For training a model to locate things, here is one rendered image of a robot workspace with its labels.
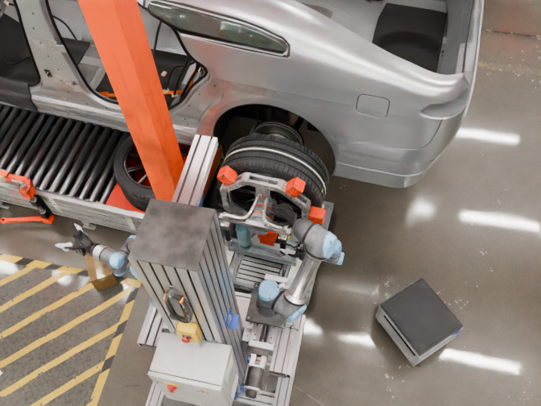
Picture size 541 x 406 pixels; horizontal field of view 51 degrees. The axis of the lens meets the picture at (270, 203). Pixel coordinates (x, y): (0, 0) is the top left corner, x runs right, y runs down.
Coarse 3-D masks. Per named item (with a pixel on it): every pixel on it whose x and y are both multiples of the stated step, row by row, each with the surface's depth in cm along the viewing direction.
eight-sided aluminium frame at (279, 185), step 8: (240, 176) 322; (248, 176) 318; (256, 176) 317; (264, 176) 317; (224, 184) 332; (232, 184) 324; (240, 184) 321; (248, 184) 318; (256, 184) 316; (264, 184) 314; (272, 184) 314; (280, 184) 314; (224, 192) 333; (280, 192) 315; (224, 200) 342; (296, 200) 319; (304, 200) 324; (224, 208) 350; (232, 208) 351; (240, 208) 356; (304, 208) 323; (304, 216) 332; (280, 224) 358; (288, 224) 354
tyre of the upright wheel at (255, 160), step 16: (240, 144) 331; (256, 144) 324; (272, 144) 321; (288, 144) 322; (240, 160) 322; (256, 160) 317; (272, 160) 316; (288, 160) 317; (304, 160) 323; (320, 160) 332; (288, 176) 316; (304, 176) 319; (320, 176) 330; (304, 192) 325; (320, 192) 331
